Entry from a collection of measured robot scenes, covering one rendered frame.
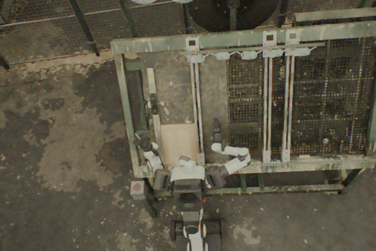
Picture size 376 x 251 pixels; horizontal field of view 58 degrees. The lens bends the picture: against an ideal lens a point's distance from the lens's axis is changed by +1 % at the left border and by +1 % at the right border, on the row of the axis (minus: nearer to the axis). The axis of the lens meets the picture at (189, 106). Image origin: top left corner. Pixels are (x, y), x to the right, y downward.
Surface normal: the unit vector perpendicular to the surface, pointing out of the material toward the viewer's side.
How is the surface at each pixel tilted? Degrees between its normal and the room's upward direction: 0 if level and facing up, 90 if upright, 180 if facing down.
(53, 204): 0
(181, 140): 57
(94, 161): 0
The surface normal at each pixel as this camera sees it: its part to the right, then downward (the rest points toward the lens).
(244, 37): -0.04, 0.40
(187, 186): -0.08, -0.83
